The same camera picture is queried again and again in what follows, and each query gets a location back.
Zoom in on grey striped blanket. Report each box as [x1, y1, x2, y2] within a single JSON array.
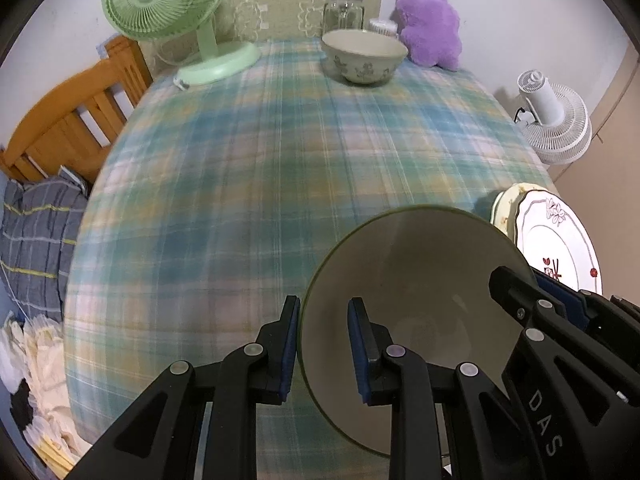
[[0, 172, 91, 321]]

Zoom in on red floral white plate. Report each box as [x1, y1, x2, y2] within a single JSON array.
[[515, 191, 604, 295]]

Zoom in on purple plush toy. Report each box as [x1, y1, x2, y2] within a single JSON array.
[[395, 0, 462, 71]]

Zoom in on scalloped yellow floral plate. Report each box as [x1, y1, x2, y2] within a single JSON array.
[[490, 183, 543, 238]]

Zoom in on plaid tablecloth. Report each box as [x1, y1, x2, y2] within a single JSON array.
[[64, 37, 561, 480]]

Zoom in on black cloth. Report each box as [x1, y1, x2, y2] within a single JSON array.
[[10, 380, 36, 431]]

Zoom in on white fan power cable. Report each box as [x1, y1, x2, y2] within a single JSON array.
[[152, 35, 201, 91]]

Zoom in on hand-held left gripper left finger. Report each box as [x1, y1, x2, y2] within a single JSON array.
[[65, 295, 302, 480]]

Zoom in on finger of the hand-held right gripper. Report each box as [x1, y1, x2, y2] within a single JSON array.
[[530, 266, 640, 333], [489, 266, 601, 356]]

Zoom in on white ribbed round container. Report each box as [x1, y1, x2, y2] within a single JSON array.
[[368, 17, 399, 37]]

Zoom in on green patterned wall cloth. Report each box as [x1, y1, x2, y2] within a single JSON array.
[[137, 0, 388, 68]]

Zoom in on white desk fan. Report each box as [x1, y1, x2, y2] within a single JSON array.
[[515, 70, 592, 165]]

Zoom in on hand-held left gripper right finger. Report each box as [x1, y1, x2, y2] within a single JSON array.
[[347, 296, 543, 480]]

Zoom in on wooden headboard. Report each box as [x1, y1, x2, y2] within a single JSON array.
[[0, 35, 153, 183]]

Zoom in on crumpled white cloth pile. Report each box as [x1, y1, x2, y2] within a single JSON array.
[[0, 310, 93, 478]]

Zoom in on clear glass jar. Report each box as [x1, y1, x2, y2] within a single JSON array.
[[323, 0, 366, 36]]

